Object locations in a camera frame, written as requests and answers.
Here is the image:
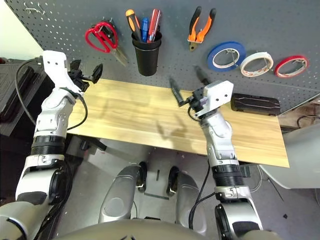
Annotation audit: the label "black plastic cup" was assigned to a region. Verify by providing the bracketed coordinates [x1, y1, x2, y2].
[131, 31, 163, 77]

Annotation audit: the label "short black right wrist cable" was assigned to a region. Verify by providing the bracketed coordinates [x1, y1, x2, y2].
[187, 104, 203, 122]

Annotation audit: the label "short black wrist cable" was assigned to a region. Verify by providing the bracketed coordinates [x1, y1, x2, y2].
[66, 93, 88, 131]
[187, 104, 203, 122]

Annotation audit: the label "grey left robot leg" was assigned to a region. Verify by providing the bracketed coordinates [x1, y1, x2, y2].
[98, 161, 148, 225]

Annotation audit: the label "orange black pliers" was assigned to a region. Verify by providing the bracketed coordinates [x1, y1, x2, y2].
[187, 6, 217, 53]

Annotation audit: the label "white floor cable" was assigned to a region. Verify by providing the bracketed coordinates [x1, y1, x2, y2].
[248, 164, 265, 193]

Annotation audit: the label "red tape roll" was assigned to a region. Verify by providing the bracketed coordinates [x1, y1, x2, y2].
[274, 54, 310, 78]

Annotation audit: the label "white round table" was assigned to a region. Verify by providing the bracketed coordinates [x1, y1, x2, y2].
[258, 123, 320, 190]

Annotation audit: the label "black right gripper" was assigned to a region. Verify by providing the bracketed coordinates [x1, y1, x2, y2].
[169, 65, 211, 111]

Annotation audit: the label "long black floor tape strip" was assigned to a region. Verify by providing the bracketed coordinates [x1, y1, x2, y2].
[144, 192, 170, 200]

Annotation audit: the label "grey robot leg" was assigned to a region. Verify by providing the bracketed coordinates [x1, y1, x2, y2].
[166, 166, 208, 236]
[98, 161, 148, 225]

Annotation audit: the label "grey right robot leg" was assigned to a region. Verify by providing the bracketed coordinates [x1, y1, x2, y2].
[166, 166, 208, 236]

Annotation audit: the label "grey robot torso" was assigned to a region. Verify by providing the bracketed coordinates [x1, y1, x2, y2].
[0, 201, 283, 240]

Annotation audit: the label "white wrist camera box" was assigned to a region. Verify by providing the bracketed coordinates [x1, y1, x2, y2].
[194, 80, 235, 119]
[41, 50, 82, 95]

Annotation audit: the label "short black left wrist cable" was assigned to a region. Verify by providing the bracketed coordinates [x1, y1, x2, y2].
[66, 93, 88, 131]

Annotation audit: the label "large black hard case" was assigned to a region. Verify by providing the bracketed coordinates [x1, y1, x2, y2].
[0, 57, 38, 123]

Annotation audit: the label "black orange handled screwdriver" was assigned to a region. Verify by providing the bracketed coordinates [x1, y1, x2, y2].
[125, 9, 142, 42]

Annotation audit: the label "red-handled scissors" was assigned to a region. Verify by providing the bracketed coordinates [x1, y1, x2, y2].
[84, 21, 129, 67]

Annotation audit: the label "black table bracket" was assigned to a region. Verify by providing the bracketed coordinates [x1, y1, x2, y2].
[79, 138, 108, 152]
[238, 163, 252, 178]

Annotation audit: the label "long black right arm cable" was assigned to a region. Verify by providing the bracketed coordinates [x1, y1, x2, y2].
[188, 162, 217, 230]

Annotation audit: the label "blue tape roll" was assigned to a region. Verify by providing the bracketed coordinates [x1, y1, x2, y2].
[206, 41, 247, 73]

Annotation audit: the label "black cabinet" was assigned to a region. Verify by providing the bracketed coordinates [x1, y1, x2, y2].
[0, 57, 56, 201]

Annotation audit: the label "blue-handled screwdriver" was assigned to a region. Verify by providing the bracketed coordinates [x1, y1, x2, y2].
[140, 17, 150, 43]

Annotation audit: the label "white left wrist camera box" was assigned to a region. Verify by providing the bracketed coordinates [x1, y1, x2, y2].
[41, 50, 82, 95]

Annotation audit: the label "long black left wrist cable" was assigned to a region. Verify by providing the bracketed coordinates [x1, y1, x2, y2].
[14, 58, 43, 126]

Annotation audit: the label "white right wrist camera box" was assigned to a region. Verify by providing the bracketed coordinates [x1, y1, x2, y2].
[194, 80, 235, 119]

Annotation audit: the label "silver double peg hook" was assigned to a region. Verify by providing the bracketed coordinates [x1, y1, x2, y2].
[23, 2, 46, 16]

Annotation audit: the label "small black tool case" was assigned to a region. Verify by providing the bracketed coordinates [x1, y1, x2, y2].
[230, 93, 282, 116]

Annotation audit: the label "silver single peg hook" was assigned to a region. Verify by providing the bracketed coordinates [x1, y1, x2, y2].
[257, 51, 272, 71]
[223, 48, 240, 67]

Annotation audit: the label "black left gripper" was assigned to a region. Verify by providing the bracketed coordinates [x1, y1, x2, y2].
[67, 59, 104, 93]

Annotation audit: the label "white tape roll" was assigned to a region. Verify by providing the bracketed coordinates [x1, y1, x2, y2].
[239, 51, 275, 78]

